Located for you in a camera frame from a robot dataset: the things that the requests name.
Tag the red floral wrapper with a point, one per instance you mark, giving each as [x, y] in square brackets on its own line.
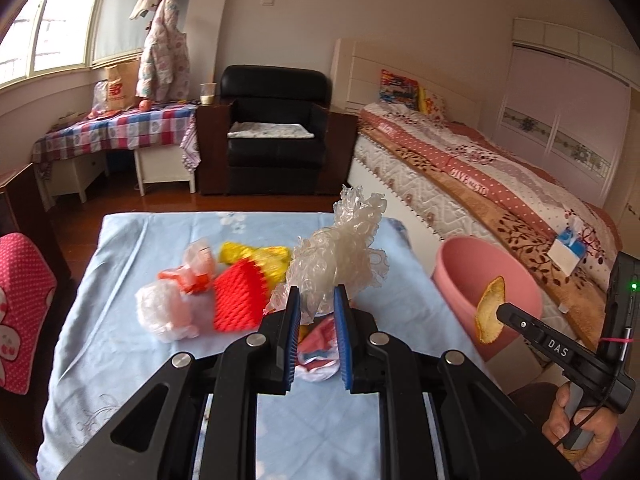
[317, 345]

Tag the orange and white plastic bag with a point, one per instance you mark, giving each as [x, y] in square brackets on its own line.
[195, 280]

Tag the colourful printed pillow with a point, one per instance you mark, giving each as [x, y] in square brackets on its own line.
[398, 89]

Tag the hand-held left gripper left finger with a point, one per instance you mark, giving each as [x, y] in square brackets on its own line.
[295, 340]

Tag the orange fruit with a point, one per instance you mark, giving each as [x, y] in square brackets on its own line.
[145, 105]

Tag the brown paper bag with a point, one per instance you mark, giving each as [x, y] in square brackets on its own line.
[122, 85]

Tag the clear plastic wrap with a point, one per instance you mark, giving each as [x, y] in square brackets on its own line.
[340, 245]

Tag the orange peel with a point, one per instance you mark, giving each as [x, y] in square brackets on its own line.
[487, 310]

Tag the person's right hand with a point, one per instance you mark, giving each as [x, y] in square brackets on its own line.
[597, 440]

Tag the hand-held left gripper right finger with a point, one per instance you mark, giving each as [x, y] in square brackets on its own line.
[343, 340]

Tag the plaid heart tablecloth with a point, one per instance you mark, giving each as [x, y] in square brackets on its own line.
[115, 130]

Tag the red floral patchwork blanket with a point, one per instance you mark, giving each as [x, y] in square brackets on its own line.
[480, 170]

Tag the yellow crumpled wrapper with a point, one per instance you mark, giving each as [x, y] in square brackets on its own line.
[240, 252]

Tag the blue and white tissue pack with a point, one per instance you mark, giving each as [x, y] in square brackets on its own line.
[567, 252]

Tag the white wooden table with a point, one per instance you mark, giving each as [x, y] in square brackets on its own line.
[160, 162]

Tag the dark wooden side table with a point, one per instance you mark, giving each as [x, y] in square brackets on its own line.
[210, 150]
[337, 150]

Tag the red polka-dot chair cover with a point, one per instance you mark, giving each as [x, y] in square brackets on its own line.
[22, 310]

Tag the white bed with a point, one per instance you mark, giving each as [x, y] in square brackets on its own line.
[395, 175]

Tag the light blue floral tablecloth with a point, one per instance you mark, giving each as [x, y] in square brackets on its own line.
[125, 375]

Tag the clear cup with milky drink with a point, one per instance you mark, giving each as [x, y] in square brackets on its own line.
[208, 95]

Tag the window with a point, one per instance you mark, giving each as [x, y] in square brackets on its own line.
[55, 20]

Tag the white pink bag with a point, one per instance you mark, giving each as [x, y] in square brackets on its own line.
[160, 310]

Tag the dark wooden chair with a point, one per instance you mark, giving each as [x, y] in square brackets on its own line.
[30, 200]

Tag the clear plastic bag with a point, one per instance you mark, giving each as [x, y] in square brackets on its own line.
[102, 97]

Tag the yellow pillow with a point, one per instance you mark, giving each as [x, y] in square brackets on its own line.
[433, 104]

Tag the pink plastic bucket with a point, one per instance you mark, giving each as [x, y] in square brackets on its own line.
[460, 270]

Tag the black leather armchair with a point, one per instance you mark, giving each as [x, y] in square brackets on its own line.
[275, 90]

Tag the white wardrobe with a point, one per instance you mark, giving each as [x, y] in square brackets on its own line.
[560, 90]

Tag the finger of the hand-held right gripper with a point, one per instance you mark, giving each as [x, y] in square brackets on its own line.
[517, 322]

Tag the white floral seat cushion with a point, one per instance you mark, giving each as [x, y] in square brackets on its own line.
[270, 131]

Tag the pink floral padded jacket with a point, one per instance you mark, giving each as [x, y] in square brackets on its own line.
[162, 55]

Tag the white sun hat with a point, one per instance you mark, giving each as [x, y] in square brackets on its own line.
[145, 2]

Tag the red foam fruit net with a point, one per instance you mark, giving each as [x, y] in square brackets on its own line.
[237, 295]

